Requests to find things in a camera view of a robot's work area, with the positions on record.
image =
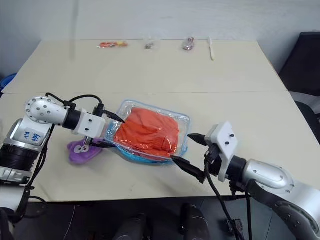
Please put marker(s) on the orange-red cloth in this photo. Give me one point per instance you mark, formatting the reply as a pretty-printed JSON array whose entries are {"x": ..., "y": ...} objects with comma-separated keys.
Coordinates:
[{"x": 147, "y": 130}]

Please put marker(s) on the dark ribbed block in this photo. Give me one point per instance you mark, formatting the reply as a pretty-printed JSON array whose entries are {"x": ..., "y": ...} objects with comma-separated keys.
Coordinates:
[{"x": 235, "y": 228}]

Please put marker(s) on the purple plush toy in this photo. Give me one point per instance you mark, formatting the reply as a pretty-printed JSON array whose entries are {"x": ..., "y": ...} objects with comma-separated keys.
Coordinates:
[{"x": 80, "y": 156}]

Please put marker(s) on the cream white spoon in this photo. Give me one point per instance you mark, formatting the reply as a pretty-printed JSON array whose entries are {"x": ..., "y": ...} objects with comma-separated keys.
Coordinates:
[{"x": 212, "y": 50}]

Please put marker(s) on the clear packet with dark bits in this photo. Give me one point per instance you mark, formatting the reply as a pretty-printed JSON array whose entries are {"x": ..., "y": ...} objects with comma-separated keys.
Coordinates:
[{"x": 150, "y": 45}]

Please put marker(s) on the black chair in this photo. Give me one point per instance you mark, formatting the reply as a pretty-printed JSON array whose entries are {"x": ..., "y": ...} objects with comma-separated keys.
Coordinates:
[{"x": 305, "y": 62}]

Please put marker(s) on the clear blue-trimmed zipper pouch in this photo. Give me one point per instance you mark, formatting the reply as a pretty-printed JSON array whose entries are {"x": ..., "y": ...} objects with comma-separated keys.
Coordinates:
[{"x": 183, "y": 122}]

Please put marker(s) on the orange snack packet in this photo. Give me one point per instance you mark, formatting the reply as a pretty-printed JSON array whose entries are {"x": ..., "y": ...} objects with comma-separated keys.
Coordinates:
[{"x": 112, "y": 45}]

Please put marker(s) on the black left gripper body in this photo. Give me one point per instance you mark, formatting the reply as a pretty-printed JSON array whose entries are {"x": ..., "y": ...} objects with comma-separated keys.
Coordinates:
[{"x": 88, "y": 141}]

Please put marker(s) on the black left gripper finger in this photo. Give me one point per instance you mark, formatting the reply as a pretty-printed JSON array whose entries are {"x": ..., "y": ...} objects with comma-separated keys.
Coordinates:
[
  {"x": 102, "y": 144},
  {"x": 113, "y": 115}
]

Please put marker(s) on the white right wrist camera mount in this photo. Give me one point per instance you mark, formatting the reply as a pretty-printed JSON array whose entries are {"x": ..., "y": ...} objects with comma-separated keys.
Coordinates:
[{"x": 226, "y": 140}]

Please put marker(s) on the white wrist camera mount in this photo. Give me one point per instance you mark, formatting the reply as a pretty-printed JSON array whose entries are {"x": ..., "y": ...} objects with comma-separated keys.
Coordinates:
[
  {"x": 226, "y": 140},
  {"x": 90, "y": 123}
]

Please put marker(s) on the blue bin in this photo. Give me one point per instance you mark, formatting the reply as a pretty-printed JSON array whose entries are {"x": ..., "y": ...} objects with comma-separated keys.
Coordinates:
[{"x": 7, "y": 82}]

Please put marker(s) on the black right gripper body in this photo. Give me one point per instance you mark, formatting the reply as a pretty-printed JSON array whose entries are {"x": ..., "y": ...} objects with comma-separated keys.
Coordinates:
[{"x": 213, "y": 162}]

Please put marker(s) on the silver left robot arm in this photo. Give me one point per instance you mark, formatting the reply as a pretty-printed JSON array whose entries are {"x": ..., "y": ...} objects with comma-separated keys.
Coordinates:
[{"x": 42, "y": 112}]

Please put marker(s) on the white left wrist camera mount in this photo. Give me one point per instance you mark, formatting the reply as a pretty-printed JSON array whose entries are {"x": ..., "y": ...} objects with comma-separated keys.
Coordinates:
[{"x": 90, "y": 123}]

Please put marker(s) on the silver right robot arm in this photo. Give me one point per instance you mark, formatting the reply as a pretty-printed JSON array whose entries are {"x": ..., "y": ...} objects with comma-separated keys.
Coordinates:
[{"x": 270, "y": 175}]

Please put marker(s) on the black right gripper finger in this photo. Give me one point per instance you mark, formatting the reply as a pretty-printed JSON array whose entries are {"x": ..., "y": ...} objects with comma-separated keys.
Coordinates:
[
  {"x": 188, "y": 168},
  {"x": 198, "y": 139}
]

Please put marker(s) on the dark rounded shape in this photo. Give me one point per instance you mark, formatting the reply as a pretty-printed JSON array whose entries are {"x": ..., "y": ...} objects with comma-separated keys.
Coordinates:
[
  {"x": 132, "y": 228},
  {"x": 197, "y": 222}
]

